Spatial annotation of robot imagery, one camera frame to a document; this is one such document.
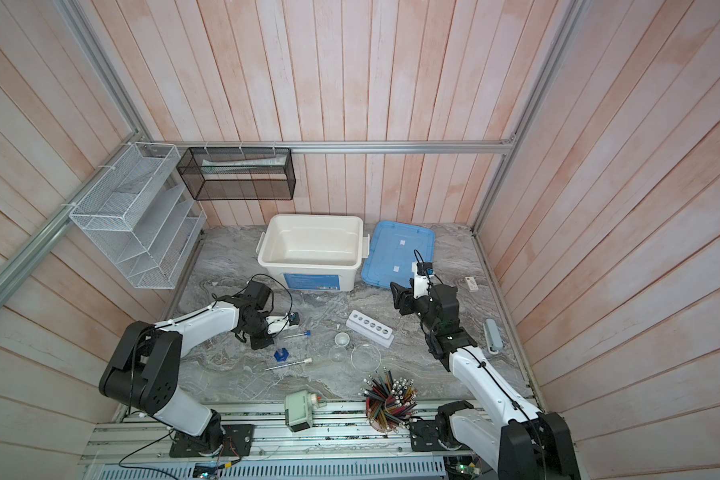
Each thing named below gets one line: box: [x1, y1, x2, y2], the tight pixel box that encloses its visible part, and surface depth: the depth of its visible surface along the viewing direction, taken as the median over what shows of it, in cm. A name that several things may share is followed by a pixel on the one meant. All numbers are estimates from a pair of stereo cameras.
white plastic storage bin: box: [255, 214, 370, 292], surface depth 103 cm
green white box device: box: [284, 390, 313, 433], surface depth 74 cm
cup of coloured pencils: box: [358, 367, 419, 434], surface depth 68 cm
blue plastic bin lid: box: [362, 221, 436, 288], surface depth 116 cm
